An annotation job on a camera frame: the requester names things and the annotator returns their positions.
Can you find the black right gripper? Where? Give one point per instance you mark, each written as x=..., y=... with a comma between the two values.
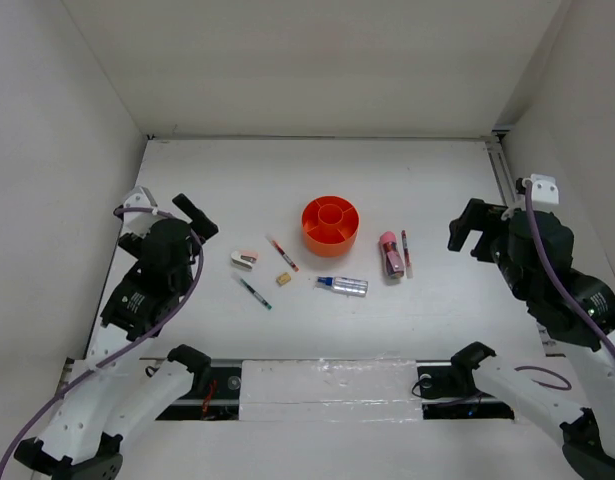
x=476, y=214

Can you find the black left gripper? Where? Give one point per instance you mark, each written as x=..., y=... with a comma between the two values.
x=201, y=226

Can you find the white pink stapler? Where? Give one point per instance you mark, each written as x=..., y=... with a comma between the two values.
x=244, y=259

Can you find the red pen refill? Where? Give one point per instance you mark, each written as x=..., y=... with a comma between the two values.
x=406, y=255
x=283, y=254

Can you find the green pen refill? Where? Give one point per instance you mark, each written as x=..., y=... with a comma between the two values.
x=241, y=281

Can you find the pink cap glue bottle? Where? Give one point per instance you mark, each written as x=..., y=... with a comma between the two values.
x=392, y=261

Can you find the yellow deli eraser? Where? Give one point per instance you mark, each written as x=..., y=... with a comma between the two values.
x=283, y=279

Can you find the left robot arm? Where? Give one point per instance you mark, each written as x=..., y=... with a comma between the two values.
x=85, y=429

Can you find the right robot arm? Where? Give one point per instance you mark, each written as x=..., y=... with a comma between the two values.
x=578, y=312

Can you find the orange round divided organizer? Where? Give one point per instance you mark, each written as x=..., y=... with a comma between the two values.
x=329, y=226

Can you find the blue cap clear glue bottle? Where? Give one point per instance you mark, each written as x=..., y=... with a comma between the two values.
x=343, y=285

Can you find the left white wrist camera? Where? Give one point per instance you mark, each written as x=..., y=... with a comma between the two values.
x=139, y=211

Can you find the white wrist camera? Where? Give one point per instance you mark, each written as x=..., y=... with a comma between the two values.
x=139, y=211
x=542, y=190

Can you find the aluminium rail right side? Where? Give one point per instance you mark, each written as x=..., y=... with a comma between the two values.
x=505, y=181

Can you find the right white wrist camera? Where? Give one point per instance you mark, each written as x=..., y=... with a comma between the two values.
x=542, y=190

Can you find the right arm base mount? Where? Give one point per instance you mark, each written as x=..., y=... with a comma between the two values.
x=445, y=397

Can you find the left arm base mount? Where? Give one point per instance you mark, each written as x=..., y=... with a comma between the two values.
x=218, y=400

